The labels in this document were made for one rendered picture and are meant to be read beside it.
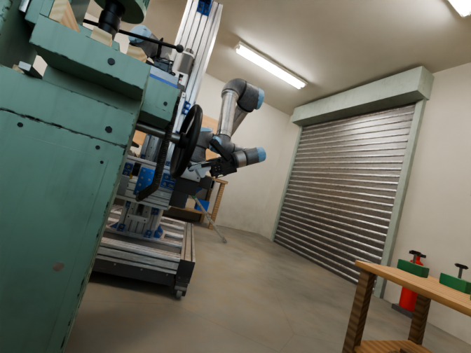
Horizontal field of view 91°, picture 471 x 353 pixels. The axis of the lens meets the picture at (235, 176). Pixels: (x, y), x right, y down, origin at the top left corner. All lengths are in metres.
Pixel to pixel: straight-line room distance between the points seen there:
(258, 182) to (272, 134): 1.10
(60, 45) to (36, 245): 0.43
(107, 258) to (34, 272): 0.81
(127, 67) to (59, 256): 0.46
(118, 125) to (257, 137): 4.39
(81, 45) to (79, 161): 0.25
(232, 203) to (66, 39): 4.30
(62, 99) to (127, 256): 0.99
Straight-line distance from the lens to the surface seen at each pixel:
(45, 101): 0.69
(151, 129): 0.86
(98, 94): 0.70
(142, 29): 1.54
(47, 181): 0.67
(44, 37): 0.63
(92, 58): 0.61
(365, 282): 1.27
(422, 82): 3.55
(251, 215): 4.96
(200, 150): 1.53
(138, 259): 1.47
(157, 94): 0.83
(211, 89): 4.69
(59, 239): 0.69
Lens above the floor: 0.67
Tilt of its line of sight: 4 degrees up
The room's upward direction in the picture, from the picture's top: 16 degrees clockwise
